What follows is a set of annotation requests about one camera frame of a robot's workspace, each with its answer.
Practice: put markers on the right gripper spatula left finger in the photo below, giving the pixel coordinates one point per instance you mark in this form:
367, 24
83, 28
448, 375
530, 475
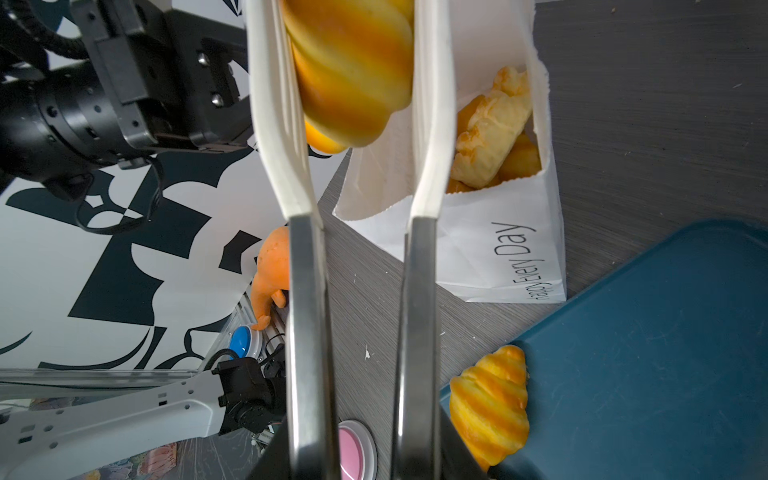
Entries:
278, 121

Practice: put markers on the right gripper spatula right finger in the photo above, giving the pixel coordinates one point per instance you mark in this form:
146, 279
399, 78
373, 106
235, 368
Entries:
416, 428

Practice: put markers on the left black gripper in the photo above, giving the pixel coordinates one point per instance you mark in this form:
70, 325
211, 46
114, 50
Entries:
167, 75

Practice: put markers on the fake croissant large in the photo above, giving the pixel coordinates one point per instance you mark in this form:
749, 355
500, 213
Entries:
488, 404

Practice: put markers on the fake croissant small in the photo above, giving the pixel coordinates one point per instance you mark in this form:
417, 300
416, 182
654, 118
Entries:
354, 65

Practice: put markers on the white paper gift bag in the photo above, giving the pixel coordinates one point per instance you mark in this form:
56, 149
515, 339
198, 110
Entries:
503, 244

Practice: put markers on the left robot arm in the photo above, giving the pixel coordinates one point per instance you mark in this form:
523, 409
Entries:
73, 302

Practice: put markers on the pink push button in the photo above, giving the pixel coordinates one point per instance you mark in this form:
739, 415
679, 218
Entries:
358, 454

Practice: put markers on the blue push button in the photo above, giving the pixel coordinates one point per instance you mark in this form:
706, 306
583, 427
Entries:
245, 341

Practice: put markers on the orange plush toy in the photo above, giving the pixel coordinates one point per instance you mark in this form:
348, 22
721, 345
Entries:
272, 277

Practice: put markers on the teal plastic tray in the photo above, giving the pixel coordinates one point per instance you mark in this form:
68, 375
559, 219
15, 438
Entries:
657, 371

